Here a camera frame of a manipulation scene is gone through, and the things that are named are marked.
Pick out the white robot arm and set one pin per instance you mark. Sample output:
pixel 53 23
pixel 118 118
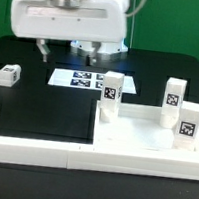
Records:
pixel 108 49

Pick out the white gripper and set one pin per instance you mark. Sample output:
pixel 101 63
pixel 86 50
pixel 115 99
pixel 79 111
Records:
pixel 82 20

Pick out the white U-shaped obstacle fence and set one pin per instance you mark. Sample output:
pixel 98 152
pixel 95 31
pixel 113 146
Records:
pixel 99 158

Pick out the white square tabletop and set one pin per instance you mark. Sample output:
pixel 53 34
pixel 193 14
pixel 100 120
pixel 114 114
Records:
pixel 137 127

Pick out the white marker sheet with tags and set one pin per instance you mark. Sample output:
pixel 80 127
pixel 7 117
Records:
pixel 78 79

